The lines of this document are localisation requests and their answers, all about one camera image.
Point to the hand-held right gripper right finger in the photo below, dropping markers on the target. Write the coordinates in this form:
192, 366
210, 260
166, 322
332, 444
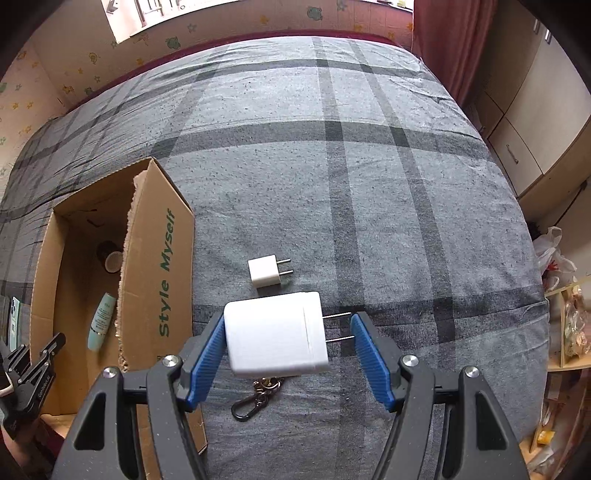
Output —
369, 360

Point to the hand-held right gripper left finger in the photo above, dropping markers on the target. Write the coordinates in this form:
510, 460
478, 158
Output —
207, 355

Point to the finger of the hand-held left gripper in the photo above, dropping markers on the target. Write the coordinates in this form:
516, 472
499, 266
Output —
41, 369

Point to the large white charger plug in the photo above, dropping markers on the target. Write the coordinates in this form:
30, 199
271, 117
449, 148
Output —
272, 337

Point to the brown cardboard box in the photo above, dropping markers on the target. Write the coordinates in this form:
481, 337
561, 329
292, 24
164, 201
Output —
152, 240

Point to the mint green smartphone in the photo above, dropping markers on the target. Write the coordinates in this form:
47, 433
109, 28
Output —
15, 323

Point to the teal lotion bottle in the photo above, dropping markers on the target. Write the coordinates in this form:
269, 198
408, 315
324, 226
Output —
102, 323

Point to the small white charger plug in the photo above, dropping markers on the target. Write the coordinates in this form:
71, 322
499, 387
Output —
263, 272

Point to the black jar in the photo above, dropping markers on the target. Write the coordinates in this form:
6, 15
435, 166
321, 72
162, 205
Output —
111, 261

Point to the grey plaid blanket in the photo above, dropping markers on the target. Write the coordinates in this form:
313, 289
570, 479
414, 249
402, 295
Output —
346, 184

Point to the wooden shelf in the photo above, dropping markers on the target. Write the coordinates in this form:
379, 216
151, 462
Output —
556, 378

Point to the clear snack bag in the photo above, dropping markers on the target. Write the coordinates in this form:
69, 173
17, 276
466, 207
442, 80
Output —
577, 327

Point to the white plastic bag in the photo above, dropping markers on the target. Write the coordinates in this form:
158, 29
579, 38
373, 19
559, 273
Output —
551, 251

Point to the beige wardrobe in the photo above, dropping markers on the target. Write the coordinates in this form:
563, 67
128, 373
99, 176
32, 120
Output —
535, 115

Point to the red curtain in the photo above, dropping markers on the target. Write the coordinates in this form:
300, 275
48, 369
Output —
452, 46

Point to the window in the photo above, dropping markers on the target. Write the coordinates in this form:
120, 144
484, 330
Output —
231, 14

